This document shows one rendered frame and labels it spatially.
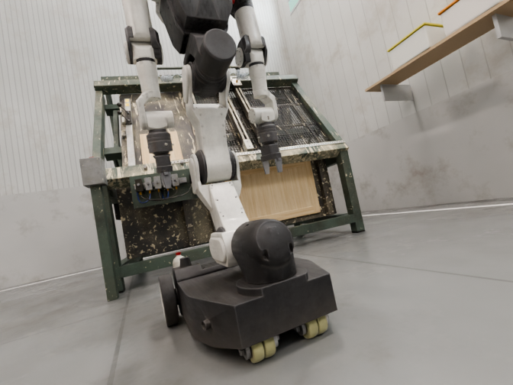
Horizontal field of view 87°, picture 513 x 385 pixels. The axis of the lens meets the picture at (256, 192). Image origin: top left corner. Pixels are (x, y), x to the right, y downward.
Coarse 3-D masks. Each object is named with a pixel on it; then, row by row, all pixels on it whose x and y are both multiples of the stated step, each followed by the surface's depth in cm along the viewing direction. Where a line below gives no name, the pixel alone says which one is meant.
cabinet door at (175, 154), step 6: (174, 132) 242; (144, 138) 231; (174, 138) 236; (144, 144) 226; (174, 144) 231; (144, 150) 222; (174, 150) 226; (180, 150) 227; (144, 156) 218; (150, 156) 219; (174, 156) 223; (180, 156) 223; (144, 162) 213; (150, 162) 214
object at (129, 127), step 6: (126, 102) 257; (126, 108) 251; (126, 126) 235; (132, 126) 239; (126, 132) 230; (132, 132) 231; (132, 138) 226; (132, 144) 221; (132, 150) 217; (132, 156) 213; (132, 162) 209
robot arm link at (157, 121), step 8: (152, 112) 100; (160, 112) 101; (168, 112) 102; (152, 120) 99; (160, 120) 100; (168, 120) 101; (152, 128) 99; (160, 128) 100; (152, 136) 99; (160, 136) 99; (168, 136) 102
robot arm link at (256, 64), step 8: (256, 48) 118; (248, 56) 113; (256, 56) 114; (248, 64) 116; (256, 64) 113; (256, 72) 114; (264, 72) 115; (256, 80) 115; (264, 80) 115; (256, 88) 115; (264, 88) 115
